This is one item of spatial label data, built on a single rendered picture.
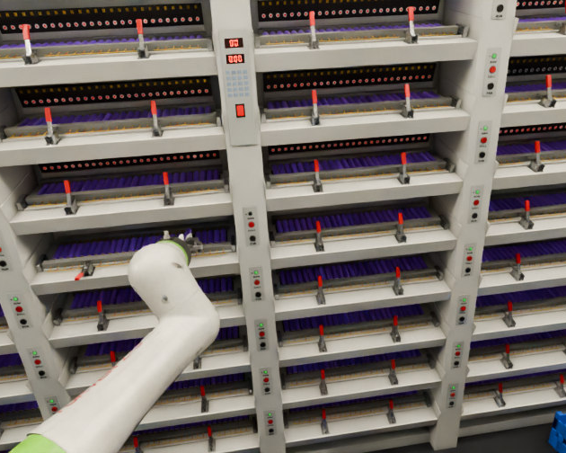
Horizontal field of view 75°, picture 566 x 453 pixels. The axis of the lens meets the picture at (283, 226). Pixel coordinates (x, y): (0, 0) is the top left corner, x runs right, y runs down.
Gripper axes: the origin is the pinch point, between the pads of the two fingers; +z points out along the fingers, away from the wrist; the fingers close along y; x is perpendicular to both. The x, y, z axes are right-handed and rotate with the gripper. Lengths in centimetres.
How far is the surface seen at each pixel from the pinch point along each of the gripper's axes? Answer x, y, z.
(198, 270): 9.9, -2.2, 2.9
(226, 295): 21.6, -9.2, 11.6
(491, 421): 94, -112, 24
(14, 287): 9, 50, 2
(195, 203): -10.4, -4.2, -0.7
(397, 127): -27, -63, -4
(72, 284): 10.2, 34.4, 3.1
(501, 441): 100, -113, 20
